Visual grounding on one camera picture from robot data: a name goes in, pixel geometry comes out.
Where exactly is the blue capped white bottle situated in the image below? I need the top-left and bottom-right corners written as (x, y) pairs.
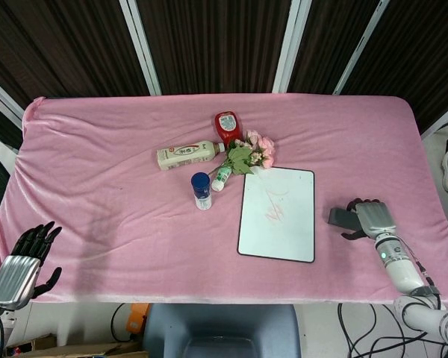
top-left (190, 172), bottom-right (213, 212)

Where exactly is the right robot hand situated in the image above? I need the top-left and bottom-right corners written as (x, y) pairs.
top-left (340, 198), bottom-right (397, 241)

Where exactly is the grey blue chair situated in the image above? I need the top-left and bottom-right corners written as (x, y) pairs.
top-left (141, 302), bottom-right (302, 358)

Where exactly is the orange device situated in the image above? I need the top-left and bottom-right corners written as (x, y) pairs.
top-left (125, 302), bottom-right (150, 335)

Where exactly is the small green white bottle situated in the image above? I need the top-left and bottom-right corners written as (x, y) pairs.
top-left (211, 166), bottom-right (233, 193)

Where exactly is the white board with black frame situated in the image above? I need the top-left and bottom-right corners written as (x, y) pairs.
top-left (237, 166), bottom-right (316, 264)

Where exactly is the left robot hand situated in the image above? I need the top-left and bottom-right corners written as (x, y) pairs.
top-left (0, 221), bottom-right (63, 310)

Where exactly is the pink artificial flower bouquet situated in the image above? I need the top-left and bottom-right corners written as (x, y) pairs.
top-left (208, 129), bottom-right (276, 177)

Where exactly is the black cable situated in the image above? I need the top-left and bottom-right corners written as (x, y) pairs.
top-left (337, 302), bottom-right (448, 358)

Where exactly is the red ketchup bottle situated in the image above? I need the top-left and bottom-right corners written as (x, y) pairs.
top-left (214, 110), bottom-right (243, 147)

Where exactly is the pink velvet tablecloth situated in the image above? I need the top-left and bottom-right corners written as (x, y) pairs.
top-left (0, 93), bottom-right (448, 304)

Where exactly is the grey board eraser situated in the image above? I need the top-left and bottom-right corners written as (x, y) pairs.
top-left (328, 207), bottom-right (364, 231)

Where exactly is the brown cardboard box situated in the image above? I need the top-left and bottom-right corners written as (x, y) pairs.
top-left (16, 333), bottom-right (150, 358)

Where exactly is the white metal post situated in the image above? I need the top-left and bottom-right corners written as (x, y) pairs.
top-left (0, 71), bottom-right (25, 130)
top-left (271, 0), bottom-right (313, 94)
top-left (332, 0), bottom-right (391, 95)
top-left (119, 0), bottom-right (162, 96)

